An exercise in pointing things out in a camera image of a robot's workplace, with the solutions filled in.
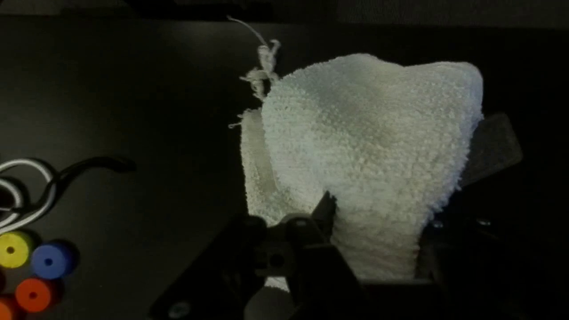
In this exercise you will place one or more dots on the yellow disc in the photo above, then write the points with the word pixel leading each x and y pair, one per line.
pixel 15 250

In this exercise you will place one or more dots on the orange disc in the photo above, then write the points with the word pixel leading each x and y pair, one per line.
pixel 34 296

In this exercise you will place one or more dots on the blue disc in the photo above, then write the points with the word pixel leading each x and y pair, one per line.
pixel 52 260

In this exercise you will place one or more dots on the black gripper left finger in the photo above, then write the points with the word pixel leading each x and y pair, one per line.
pixel 321 282

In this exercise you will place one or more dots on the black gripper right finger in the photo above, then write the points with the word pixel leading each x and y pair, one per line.
pixel 493 148

